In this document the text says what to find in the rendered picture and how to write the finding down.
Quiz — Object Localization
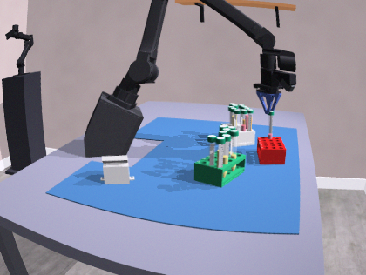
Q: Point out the red tube rack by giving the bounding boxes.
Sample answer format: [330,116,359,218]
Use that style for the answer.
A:
[257,137,286,164]

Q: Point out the green tube rack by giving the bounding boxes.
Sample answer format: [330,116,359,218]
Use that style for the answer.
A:
[194,151,246,187]

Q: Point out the blue flat mat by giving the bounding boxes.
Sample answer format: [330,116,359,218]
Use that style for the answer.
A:
[46,117,300,235]

